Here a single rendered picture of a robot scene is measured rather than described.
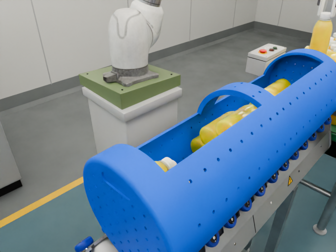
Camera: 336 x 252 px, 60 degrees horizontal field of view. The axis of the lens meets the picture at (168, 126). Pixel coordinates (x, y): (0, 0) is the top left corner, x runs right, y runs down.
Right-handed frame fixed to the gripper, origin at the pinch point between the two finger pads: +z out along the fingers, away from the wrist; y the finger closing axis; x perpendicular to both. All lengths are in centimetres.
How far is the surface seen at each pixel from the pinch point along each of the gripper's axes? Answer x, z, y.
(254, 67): 0.6, 30.7, -27.2
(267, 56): 2.7, 24.5, -22.4
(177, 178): -93, 10, 12
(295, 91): -45.3, 12.3, 11.7
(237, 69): 209, 140, -168
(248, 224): -69, 43, 15
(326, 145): -11, 50, 15
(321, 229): 22, 133, 19
